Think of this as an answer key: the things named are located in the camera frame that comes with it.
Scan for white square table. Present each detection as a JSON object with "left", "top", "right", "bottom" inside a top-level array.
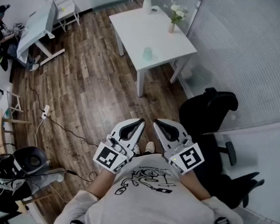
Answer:
[{"left": 103, "top": 2, "right": 201, "bottom": 101}]

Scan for tall white vase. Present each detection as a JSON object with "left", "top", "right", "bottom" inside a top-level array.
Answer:
[{"left": 142, "top": 0, "right": 153, "bottom": 16}]

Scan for person's grey printed t-shirt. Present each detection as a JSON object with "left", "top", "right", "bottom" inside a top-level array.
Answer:
[{"left": 53, "top": 146, "right": 249, "bottom": 224}]

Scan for person's right white shoe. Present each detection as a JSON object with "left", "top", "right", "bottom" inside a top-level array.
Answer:
[{"left": 145, "top": 141, "right": 156, "bottom": 154}]

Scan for black office chair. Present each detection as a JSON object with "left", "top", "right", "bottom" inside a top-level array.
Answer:
[{"left": 172, "top": 85, "right": 271, "bottom": 212}]

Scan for aqua dimpled glass cup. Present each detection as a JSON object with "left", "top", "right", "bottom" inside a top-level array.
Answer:
[{"left": 142, "top": 47, "right": 154, "bottom": 62}]

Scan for white floor cable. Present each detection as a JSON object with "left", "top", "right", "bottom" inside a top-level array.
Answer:
[{"left": 33, "top": 117, "right": 46, "bottom": 148}]

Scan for person's left forearm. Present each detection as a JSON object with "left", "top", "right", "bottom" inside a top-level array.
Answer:
[{"left": 85, "top": 162, "right": 118, "bottom": 200}]

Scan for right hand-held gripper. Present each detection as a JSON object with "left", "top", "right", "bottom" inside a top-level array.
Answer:
[{"left": 150, "top": 118, "right": 207, "bottom": 177}]

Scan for pale blue cloth covered table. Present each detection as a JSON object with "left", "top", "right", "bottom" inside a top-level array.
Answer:
[{"left": 15, "top": 0, "right": 69, "bottom": 68}]

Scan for white power strip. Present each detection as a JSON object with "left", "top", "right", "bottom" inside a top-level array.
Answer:
[{"left": 41, "top": 104, "right": 51, "bottom": 120}]

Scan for white flowers with green leaves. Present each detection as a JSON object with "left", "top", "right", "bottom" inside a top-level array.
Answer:
[{"left": 162, "top": 0, "right": 190, "bottom": 25}]

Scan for person's right forearm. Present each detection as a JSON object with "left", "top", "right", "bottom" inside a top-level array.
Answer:
[{"left": 178, "top": 169, "right": 214, "bottom": 202}]

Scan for white wooden chair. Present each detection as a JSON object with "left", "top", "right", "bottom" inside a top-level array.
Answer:
[{"left": 51, "top": 0, "right": 82, "bottom": 33}]

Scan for black floor cable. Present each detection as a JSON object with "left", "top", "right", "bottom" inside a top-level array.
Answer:
[
  {"left": 25, "top": 74, "right": 47, "bottom": 114},
  {"left": 42, "top": 115, "right": 101, "bottom": 147}
]

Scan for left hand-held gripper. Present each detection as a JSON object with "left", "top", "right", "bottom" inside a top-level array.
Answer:
[{"left": 92, "top": 116, "right": 146, "bottom": 176}]

